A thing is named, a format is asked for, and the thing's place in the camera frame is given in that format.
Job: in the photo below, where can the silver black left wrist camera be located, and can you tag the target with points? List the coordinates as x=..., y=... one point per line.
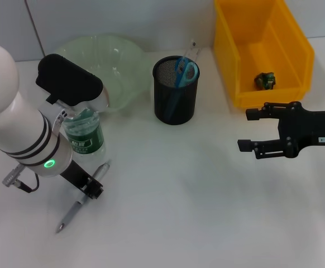
x=67, y=81

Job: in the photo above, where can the yellow plastic bin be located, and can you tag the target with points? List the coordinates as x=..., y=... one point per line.
x=277, y=42

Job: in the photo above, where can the grey ballpoint pen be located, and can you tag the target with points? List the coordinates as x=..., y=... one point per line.
x=67, y=216

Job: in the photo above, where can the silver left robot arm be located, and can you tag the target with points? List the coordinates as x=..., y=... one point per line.
x=0, y=83

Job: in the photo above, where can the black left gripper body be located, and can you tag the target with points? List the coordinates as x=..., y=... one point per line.
x=74, y=174

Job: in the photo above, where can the clear green-label plastic bottle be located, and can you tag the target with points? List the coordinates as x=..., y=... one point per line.
x=87, y=139

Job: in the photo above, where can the blue scissors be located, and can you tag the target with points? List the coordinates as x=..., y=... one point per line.
x=183, y=78

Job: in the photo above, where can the black mesh pen holder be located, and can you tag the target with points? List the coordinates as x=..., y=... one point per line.
x=185, y=111

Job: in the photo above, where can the translucent green fruit plate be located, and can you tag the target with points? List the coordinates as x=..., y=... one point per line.
x=123, y=56

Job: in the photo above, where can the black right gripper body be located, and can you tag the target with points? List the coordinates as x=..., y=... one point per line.
x=310, y=127

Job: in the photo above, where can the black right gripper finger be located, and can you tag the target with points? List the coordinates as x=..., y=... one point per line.
x=244, y=145
x=253, y=114

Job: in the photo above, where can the clear plastic ruler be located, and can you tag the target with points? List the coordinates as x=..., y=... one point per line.
x=193, y=50

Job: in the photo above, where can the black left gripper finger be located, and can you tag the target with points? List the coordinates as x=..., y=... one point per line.
x=94, y=194
x=94, y=184

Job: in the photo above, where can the green plastic wrapper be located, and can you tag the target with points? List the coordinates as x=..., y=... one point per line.
x=265, y=81

